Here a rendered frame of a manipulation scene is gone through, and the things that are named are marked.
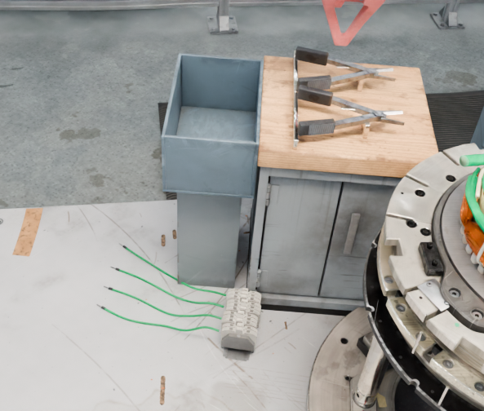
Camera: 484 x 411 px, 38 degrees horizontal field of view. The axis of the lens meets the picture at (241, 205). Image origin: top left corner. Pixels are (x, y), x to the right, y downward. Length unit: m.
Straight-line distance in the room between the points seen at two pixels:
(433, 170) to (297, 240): 0.22
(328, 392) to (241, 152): 0.32
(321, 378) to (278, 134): 0.31
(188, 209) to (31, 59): 2.07
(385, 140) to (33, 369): 0.51
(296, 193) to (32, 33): 2.33
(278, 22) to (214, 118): 2.22
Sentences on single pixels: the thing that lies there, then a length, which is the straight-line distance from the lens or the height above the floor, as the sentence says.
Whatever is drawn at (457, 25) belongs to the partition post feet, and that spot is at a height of 0.01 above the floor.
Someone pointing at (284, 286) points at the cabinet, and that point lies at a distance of 0.95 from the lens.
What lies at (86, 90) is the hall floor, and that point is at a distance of 2.70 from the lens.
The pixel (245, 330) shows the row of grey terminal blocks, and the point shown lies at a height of 0.82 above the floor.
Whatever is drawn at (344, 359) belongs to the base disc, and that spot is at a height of 0.80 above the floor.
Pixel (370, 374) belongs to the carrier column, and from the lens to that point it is 0.83.
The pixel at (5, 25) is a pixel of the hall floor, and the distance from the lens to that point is 3.13.
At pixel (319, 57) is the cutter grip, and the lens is 0.89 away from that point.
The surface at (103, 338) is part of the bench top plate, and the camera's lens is 0.96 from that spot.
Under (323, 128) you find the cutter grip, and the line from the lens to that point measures 0.78.
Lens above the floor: 1.56
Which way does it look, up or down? 45 degrees down
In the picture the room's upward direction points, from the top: 5 degrees clockwise
